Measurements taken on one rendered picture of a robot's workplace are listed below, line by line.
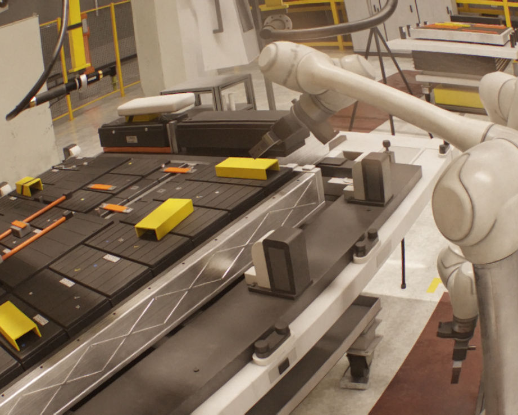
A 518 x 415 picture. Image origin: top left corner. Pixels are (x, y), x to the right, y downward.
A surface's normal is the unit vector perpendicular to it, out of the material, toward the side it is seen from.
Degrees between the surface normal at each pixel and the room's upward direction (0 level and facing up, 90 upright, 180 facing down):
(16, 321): 0
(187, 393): 0
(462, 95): 90
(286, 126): 90
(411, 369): 0
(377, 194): 90
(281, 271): 90
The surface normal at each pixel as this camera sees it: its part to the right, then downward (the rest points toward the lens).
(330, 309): 0.83, 0.10
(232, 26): -0.14, 0.40
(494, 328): -0.61, 0.29
